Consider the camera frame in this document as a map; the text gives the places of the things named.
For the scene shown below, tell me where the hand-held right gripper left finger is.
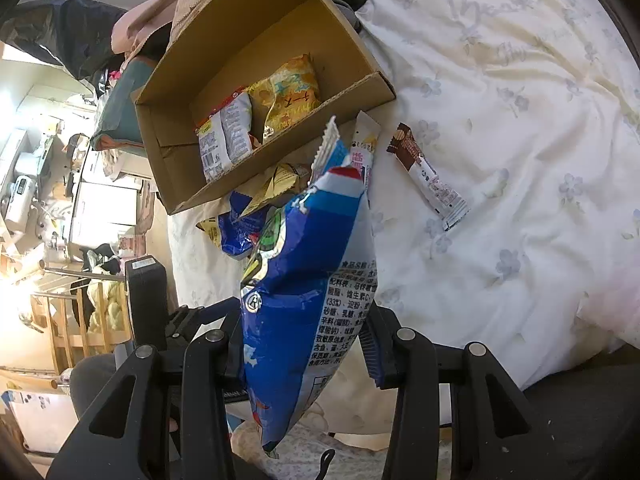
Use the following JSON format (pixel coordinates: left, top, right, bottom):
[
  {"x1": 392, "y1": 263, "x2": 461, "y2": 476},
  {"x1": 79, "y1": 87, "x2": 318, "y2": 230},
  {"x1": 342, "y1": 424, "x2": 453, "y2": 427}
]
[{"x1": 46, "y1": 301, "x2": 247, "y2": 480}]

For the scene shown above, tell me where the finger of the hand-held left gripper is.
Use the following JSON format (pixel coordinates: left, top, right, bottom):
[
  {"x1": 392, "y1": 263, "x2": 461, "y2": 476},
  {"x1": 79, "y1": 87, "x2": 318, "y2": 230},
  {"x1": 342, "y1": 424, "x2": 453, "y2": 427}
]
[{"x1": 169, "y1": 298, "x2": 235, "y2": 350}]

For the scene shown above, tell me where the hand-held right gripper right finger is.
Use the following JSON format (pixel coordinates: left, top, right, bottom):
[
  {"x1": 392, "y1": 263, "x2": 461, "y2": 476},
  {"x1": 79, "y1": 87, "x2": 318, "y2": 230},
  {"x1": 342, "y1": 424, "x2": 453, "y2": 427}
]
[{"x1": 361, "y1": 304, "x2": 577, "y2": 480}]

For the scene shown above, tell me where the large blue snack bag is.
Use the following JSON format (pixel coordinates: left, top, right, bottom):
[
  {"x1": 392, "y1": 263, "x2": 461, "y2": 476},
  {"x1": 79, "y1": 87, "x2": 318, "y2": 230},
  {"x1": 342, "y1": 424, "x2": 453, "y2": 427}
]
[{"x1": 239, "y1": 115, "x2": 382, "y2": 461}]

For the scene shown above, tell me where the brown wafer packet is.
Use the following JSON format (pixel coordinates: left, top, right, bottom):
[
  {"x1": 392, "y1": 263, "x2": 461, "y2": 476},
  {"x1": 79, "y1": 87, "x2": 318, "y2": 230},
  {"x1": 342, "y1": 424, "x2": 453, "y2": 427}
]
[{"x1": 387, "y1": 122, "x2": 472, "y2": 232}]

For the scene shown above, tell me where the brown cardboard box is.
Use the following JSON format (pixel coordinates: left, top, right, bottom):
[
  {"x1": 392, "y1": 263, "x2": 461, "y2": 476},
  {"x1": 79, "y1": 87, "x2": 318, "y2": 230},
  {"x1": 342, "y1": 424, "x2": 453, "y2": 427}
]
[{"x1": 131, "y1": 0, "x2": 397, "y2": 217}]

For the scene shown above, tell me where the small yellow snack packet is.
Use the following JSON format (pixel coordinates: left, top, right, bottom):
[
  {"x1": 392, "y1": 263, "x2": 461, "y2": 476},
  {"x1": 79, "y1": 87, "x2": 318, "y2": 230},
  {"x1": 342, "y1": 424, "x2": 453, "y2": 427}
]
[{"x1": 196, "y1": 216, "x2": 224, "y2": 249}]

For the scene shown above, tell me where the wooden rack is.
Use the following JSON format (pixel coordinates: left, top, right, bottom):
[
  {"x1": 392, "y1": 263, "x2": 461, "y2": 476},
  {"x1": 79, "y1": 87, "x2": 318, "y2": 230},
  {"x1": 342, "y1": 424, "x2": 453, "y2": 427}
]
[{"x1": 29, "y1": 279, "x2": 134, "y2": 377}]

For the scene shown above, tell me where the white drawer cabinet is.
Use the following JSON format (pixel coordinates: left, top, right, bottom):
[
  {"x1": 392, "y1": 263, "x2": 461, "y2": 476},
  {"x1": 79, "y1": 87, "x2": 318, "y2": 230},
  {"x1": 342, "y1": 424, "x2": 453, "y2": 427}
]
[{"x1": 69, "y1": 179, "x2": 142, "y2": 257}]

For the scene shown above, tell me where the pale yellow snack packet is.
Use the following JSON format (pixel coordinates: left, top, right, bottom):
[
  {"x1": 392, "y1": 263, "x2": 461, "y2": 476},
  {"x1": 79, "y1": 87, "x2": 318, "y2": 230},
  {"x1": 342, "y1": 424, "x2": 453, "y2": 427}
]
[{"x1": 241, "y1": 161, "x2": 312, "y2": 217}]

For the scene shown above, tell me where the white appliance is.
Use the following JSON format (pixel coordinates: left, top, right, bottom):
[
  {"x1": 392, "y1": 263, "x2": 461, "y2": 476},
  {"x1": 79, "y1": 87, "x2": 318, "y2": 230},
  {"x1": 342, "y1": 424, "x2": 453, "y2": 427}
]
[{"x1": 0, "y1": 129, "x2": 53, "y2": 227}]

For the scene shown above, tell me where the teal cushion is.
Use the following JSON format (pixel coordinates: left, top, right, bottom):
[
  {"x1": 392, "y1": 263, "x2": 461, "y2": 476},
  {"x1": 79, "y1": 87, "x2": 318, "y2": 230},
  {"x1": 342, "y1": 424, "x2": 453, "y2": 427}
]
[{"x1": 91, "y1": 54, "x2": 162, "y2": 152}]

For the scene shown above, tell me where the yellow snack bag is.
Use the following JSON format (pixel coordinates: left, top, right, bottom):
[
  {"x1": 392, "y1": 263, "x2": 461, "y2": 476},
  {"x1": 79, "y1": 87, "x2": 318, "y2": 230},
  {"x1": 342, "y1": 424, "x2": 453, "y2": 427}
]
[{"x1": 247, "y1": 53, "x2": 322, "y2": 144}]

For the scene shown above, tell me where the white purple stick packet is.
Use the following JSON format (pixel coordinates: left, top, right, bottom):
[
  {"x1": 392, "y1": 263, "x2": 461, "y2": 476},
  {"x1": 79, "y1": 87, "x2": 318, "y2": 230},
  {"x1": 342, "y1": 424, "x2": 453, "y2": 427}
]
[{"x1": 349, "y1": 111, "x2": 384, "y2": 197}]

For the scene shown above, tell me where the white floral bedsheet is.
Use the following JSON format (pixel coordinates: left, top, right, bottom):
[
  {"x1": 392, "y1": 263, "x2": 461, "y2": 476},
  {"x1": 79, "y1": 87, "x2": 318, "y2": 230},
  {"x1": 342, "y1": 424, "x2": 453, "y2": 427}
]
[{"x1": 167, "y1": 0, "x2": 640, "y2": 443}]

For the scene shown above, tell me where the black jacket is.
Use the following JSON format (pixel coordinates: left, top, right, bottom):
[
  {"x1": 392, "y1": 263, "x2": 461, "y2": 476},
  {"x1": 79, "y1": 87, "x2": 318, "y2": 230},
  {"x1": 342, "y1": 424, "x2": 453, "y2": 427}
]
[{"x1": 0, "y1": 0, "x2": 132, "y2": 82}]

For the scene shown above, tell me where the pink cloth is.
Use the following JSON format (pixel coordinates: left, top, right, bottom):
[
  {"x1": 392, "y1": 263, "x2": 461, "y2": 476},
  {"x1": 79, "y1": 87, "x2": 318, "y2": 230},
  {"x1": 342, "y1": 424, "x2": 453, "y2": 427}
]
[{"x1": 110, "y1": 0, "x2": 184, "y2": 57}]

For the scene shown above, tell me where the grey cloth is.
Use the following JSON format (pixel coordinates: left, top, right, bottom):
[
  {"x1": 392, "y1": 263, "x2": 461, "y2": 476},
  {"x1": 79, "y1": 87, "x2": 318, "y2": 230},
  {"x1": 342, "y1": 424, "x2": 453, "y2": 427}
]
[{"x1": 337, "y1": 2, "x2": 362, "y2": 34}]

